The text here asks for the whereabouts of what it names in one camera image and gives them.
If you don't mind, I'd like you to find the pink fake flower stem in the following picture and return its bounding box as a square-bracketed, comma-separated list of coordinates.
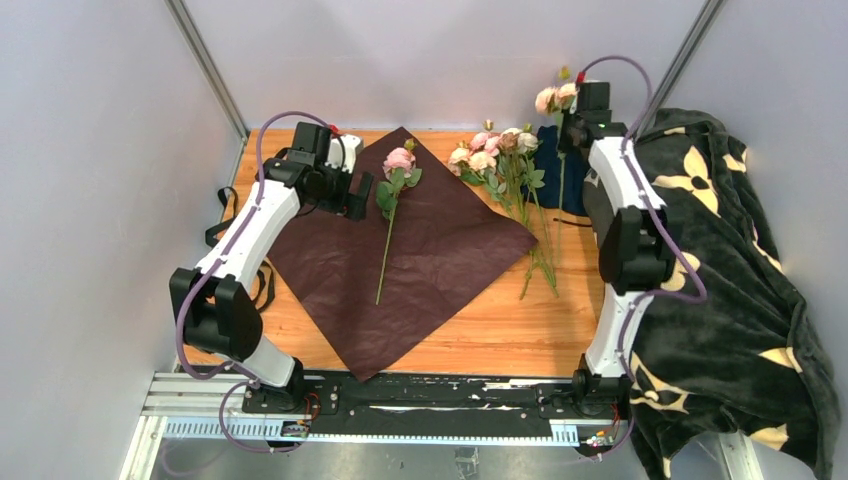
[534, 64, 579, 266]

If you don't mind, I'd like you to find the pink fake flower bunch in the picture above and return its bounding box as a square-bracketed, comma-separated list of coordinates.
[446, 120, 559, 298]

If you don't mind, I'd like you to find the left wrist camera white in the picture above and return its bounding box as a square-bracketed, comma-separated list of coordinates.
[325, 134, 365, 174]

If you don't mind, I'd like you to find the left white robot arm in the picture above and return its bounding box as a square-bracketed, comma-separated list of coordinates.
[169, 122, 373, 413]

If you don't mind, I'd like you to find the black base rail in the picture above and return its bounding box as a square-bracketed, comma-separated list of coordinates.
[241, 370, 629, 443]

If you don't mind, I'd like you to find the black floral blanket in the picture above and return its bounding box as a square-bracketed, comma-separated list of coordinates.
[629, 108, 842, 479]

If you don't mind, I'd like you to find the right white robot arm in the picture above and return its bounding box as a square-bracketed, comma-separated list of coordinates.
[559, 81, 677, 418]

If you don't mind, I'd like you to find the single pink fake flower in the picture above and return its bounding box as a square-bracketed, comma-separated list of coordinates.
[375, 138, 422, 305]

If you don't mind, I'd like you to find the dark blue folded cloth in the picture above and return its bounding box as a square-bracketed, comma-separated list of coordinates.
[519, 126, 588, 217]

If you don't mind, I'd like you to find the maroon wrapping paper sheet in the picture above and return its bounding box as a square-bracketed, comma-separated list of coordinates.
[268, 138, 537, 381]

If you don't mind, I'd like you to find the black printed ribbon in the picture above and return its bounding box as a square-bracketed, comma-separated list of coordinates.
[196, 180, 300, 313]

